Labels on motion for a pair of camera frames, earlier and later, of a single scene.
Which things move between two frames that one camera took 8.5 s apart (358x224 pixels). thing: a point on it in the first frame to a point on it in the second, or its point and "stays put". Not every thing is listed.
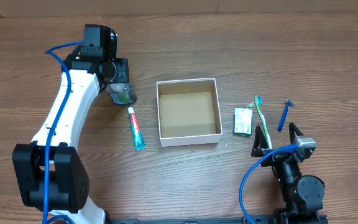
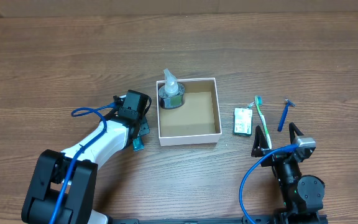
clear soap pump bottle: x=122 y=93 to x=171 y=93
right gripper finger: x=293 y=130 stays put
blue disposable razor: x=284 y=114 stays put
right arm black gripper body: x=278 y=157 stays put
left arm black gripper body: x=120 y=69 to x=145 y=129
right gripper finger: x=260 y=142 stays put
